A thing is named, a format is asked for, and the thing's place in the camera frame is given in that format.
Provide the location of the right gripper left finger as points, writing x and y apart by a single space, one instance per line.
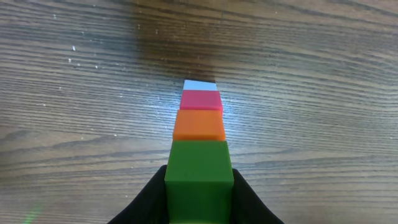
149 205

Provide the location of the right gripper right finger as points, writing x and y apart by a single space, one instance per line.
245 208

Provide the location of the green cube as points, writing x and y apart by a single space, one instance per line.
199 180

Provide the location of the orange cube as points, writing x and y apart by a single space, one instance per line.
199 124

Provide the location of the pink cube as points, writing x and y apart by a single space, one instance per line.
201 99

